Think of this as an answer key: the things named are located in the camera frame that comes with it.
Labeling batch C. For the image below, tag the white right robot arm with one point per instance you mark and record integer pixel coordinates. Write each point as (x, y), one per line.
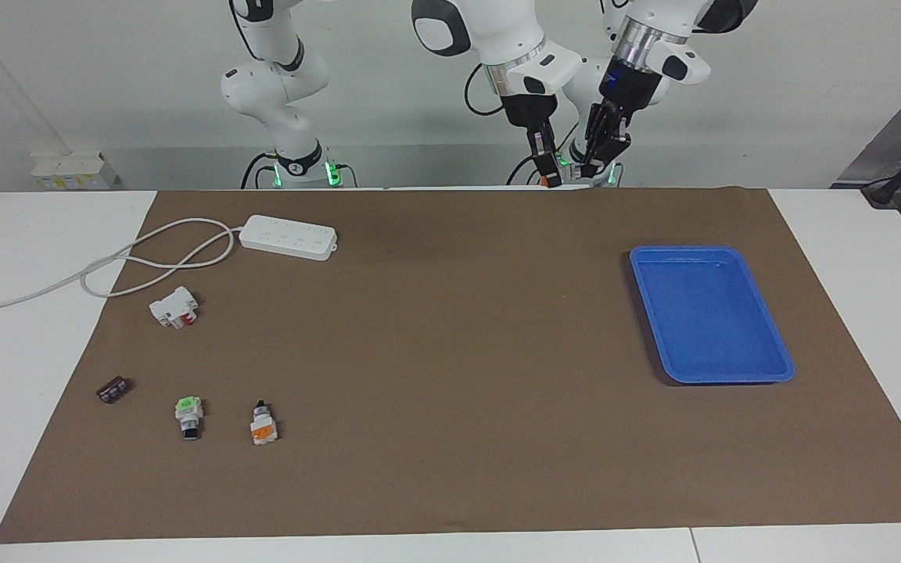
(278, 94)

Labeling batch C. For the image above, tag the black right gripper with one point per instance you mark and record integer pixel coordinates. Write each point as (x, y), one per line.
(529, 109)

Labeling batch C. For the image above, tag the white power strip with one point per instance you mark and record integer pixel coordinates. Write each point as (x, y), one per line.
(288, 237)

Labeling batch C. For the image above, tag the green push-button switch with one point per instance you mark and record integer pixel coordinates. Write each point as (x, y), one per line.
(188, 413)

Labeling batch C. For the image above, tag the dark cylindrical capacitor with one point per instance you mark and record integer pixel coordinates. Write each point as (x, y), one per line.
(113, 389)

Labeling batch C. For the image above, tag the white circuit breaker red lever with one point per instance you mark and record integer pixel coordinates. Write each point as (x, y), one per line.
(170, 307)

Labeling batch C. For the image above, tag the white wall socket box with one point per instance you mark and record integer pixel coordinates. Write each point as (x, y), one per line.
(67, 168)

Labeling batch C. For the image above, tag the blue plastic tray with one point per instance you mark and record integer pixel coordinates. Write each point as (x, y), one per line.
(708, 320)

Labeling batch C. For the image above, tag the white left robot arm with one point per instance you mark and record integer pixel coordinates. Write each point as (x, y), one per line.
(677, 59)

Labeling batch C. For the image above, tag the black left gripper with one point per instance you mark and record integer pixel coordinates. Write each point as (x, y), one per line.
(626, 90)

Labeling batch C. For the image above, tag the brown table mat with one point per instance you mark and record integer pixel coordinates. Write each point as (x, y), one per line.
(450, 391)

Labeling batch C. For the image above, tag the orange selector switch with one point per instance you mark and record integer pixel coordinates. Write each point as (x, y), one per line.
(263, 428)

